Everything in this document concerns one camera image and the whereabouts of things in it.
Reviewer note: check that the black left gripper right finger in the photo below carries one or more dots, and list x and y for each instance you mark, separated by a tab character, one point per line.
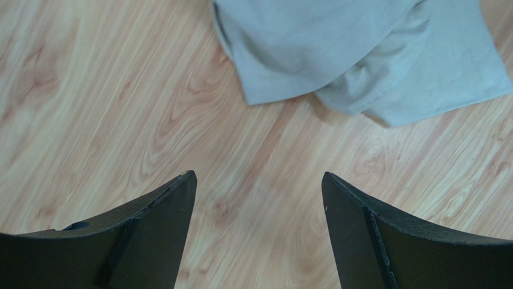
377	245

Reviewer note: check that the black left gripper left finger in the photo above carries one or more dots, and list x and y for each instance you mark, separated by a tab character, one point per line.
136	245

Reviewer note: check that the beige t-shirt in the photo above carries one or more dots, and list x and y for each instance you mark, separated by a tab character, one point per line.
396	61

